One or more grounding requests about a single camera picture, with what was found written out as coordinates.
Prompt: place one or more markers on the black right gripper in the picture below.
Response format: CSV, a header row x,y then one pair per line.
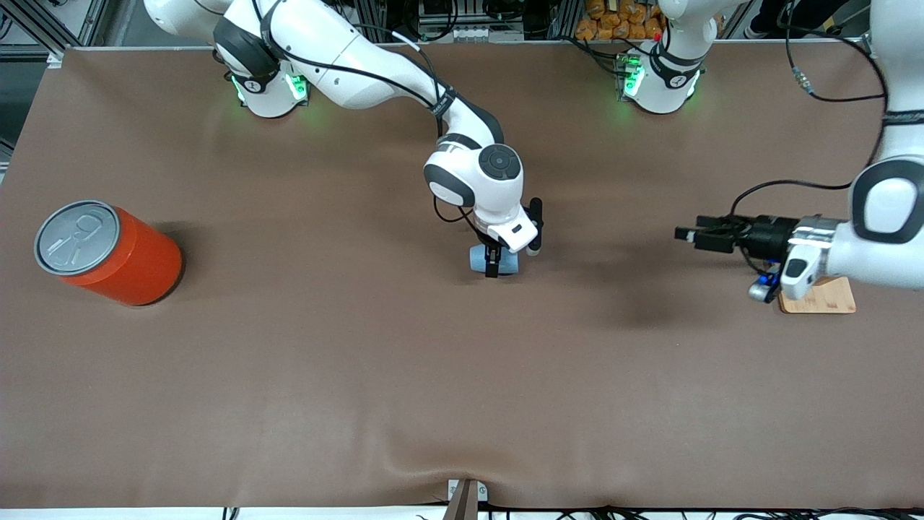
x,y
493,258

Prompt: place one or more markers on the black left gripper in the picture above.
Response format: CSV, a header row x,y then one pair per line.
x,y
766,236

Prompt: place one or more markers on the light blue plastic cup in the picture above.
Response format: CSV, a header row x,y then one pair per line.
x,y
510,263

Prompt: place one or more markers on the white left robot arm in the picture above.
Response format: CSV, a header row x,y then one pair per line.
x,y
888,209

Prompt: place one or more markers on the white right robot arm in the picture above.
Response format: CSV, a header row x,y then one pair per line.
x,y
361,65

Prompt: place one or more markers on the brown table cover mat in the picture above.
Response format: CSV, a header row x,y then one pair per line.
x,y
462,375

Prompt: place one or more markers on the wooden mug tree rack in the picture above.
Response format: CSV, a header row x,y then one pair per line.
x,y
830,300

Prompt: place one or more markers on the white socket strip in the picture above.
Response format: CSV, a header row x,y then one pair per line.
x,y
473,33

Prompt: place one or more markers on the orange snack bags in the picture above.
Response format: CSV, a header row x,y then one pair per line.
x,y
621,18

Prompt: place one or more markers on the black electronics box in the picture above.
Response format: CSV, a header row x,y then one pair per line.
x,y
442,9

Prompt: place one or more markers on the orange can with grey lid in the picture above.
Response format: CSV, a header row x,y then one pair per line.
x,y
126,267

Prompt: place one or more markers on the grey metal table bracket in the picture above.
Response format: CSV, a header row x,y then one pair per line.
x,y
482,491

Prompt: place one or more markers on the brown camera stand post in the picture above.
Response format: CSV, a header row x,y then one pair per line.
x,y
462,505

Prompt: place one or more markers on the aluminium frame post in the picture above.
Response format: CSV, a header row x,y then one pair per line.
x,y
372,14

